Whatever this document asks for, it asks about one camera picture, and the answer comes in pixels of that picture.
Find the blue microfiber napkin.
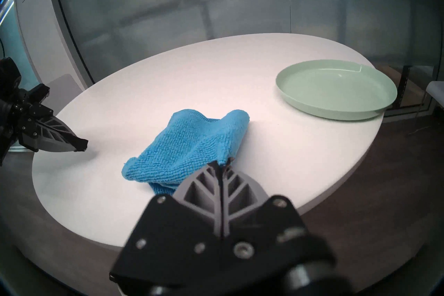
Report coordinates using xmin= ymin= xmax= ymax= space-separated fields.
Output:
xmin=121 ymin=109 xmax=251 ymax=196

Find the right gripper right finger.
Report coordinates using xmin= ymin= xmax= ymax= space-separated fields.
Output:
xmin=222 ymin=157 xmax=336 ymax=266

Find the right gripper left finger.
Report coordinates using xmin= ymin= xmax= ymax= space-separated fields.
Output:
xmin=110 ymin=161 xmax=222 ymax=286

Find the pale green round plate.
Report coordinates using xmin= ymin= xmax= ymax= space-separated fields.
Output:
xmin=276 ymin=59 xmax=398 ymax=122

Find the white chair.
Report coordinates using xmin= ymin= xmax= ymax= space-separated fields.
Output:
xmin=43 ymin=73 xmax=86 ymax=113
xmin=426 ymin=81 xmax=444 ymax=110

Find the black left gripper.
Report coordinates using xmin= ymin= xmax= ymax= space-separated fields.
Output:
xmin=0 ymin=57 xmax=89 ymax=165

